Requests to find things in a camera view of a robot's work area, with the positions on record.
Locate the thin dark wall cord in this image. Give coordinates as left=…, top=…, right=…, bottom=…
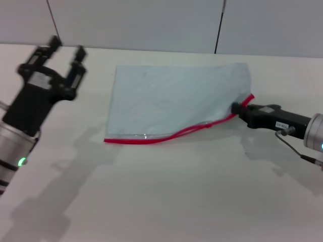
left=46, top=0, right=62, bottom=46

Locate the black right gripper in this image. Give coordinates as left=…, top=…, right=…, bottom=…
left=230, top=101, right=313, bottom=141

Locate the black vertical pole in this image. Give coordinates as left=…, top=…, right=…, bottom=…
left=214, top=0, right=227, bottom=54

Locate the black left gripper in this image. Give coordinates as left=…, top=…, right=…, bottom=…
left=2, top=35, right=88, bottom=138

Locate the clear red-zipper document bag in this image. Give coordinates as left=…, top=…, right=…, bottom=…
left=103, top=63, right=255, bottom=146

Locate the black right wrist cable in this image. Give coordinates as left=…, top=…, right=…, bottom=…
left=275, top=127, right=323, bottom=167

